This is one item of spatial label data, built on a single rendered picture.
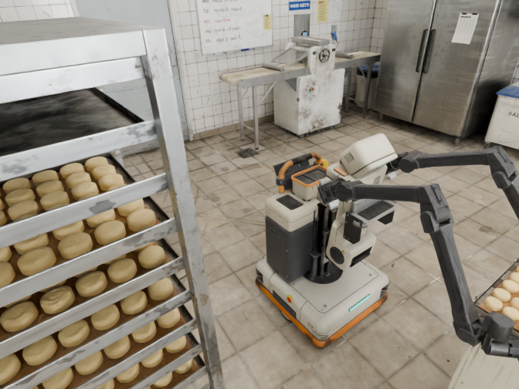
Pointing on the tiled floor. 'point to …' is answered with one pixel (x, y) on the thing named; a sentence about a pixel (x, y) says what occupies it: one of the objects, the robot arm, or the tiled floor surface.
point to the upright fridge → (446, 63)
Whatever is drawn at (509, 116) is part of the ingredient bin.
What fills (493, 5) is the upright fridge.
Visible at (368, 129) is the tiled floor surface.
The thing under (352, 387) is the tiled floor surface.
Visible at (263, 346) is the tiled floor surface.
